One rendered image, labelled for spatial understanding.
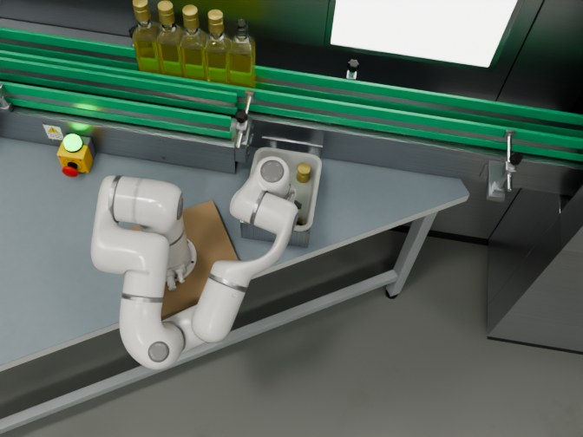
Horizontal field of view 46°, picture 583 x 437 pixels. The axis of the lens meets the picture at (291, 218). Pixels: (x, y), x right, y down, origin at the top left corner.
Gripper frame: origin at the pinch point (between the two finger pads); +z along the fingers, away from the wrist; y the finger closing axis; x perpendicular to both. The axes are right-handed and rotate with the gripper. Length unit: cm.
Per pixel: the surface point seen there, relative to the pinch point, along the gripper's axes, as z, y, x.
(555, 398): 75, -101, 29
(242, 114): -16.9, 10.1, -16.2
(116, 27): 1, 51, -42
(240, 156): -0.7, 10.7, -11.6
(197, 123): -8.0, 21.8, -15.7
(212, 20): -28.0, 19.4, -32.7
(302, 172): 2.0, -5.2, -11.1
